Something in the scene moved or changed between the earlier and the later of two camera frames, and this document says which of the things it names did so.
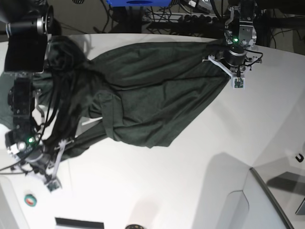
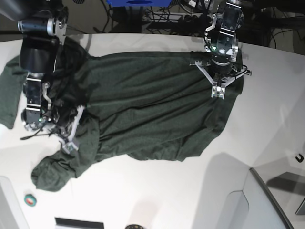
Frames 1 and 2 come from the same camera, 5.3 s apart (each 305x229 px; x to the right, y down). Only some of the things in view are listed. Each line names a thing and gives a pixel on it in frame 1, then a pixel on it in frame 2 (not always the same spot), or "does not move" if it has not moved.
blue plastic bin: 139,3 does not move
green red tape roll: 30,200 does not move
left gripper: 40,161 → 62,125
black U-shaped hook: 299,160 does not move
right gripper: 237,60 → 220,70
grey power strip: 182,17 does not move
